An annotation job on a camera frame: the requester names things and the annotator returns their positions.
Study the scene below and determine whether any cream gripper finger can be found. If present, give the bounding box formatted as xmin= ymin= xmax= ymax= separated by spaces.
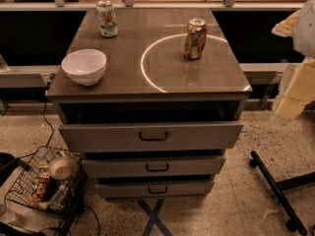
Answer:
xmin=272 ymin=11 xmax=300 ymax=37
xmin=275 ymin=62 xmax=315 ymax=120

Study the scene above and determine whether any orange soda can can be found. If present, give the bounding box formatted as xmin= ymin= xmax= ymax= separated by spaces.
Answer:
xmin=184 ymin=18 xmax=207 ymax=60

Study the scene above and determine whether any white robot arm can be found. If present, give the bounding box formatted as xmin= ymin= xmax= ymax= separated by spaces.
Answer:
xmin=272 ymin=0 xmax=315 ymax=123

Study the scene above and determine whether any green white soda can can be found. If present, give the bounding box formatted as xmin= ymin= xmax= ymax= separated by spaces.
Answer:
xmin=96 ymin=0 xmax=118 ymax=37

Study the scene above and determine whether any white bowl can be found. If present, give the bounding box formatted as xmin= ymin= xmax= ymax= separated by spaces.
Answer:
xmin=61 ymin=49 xmax=107 ymax=86

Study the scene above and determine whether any black wheeled stand base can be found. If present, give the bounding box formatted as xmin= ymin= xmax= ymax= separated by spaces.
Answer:
xmin=249 ymin=150 xmax=315 ymax=236

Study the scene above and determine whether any grey drawer cabinet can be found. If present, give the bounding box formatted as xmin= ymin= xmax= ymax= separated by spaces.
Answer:
xmin=47 ymin=8 xmax=251 ymax=185

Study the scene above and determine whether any bottom grey drawer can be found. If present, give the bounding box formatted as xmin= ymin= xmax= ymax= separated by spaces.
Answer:
xmin=94 ymin=180 xmax=214 ymax=199

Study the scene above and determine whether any grey drawer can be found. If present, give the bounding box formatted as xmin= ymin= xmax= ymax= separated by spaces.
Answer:
xmin=94 ymin=180 xmax=214 ymax=199
xmin=59 ymin=121 xmax=243 ymax=153
xmin=82 ymin=155 xmax=225 ymax=179

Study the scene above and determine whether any top grey drawer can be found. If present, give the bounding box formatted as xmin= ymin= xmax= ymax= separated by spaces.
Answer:
xmin=59 ymin=121 xmax=243 ymax=153

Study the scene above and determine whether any middle grey drawer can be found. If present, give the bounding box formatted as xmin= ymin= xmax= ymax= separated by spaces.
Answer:
xmin=82 ymin=155 xmax=225 ymax=179

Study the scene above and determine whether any black power cable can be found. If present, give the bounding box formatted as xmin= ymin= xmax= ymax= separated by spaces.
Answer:
xmin=13 ymin=82 xmax=56 ymax=162

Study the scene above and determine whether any black wire basket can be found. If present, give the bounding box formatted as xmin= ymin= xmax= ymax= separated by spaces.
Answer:
xmin=5 ymin=147 xmax=86 ymax=236

